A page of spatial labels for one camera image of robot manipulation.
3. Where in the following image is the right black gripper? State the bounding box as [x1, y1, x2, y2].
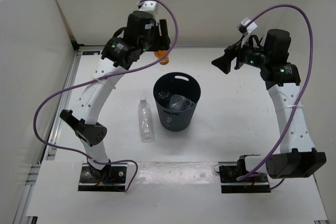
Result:
[212, 35, 270, 74]

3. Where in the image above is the orange juice bottle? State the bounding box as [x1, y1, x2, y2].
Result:
[154, 50, 170, 65]

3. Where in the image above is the clear bottle with green label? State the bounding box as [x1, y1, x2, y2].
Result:
[157, 90, 172, 102]

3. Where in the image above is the blue-tinted plastic bottle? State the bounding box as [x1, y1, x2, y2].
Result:
[169, 94, 195, 111]

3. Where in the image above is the clear plastic water bottle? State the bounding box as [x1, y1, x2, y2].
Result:
[138, 99, 154, 143]

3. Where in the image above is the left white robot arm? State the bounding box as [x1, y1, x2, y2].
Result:
[60, 10, 170, 182]

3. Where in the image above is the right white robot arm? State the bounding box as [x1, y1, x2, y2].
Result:
[212, 29, 327, 182]

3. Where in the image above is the dark blue plastic bin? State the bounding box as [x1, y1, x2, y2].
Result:
[153, 72, 201, 132]

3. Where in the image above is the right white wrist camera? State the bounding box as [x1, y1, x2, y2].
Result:
[237, 17, 258, 48]

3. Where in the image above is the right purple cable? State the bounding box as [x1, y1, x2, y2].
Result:
[236, 4, 313, 190]

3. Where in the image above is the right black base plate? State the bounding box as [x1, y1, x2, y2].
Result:
[215, 165, 271, 194]

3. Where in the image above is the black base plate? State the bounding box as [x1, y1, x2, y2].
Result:
[215, 165, 271, 194]
[78, 163, 128, 192]

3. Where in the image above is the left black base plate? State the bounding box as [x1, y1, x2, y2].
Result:
[78, 163, 128, 192]

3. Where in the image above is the aluminium frame rail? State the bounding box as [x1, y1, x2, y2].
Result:
[13, 48, 81, 224]

